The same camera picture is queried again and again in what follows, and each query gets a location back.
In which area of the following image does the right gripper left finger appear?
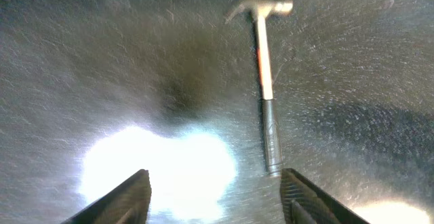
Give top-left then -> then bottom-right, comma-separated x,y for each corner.
60,168 -> 153,224

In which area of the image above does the hammer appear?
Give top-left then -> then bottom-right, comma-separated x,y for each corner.
224,0 -> 294,178

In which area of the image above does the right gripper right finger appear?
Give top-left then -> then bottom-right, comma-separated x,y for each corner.
279,168 -> 371,224

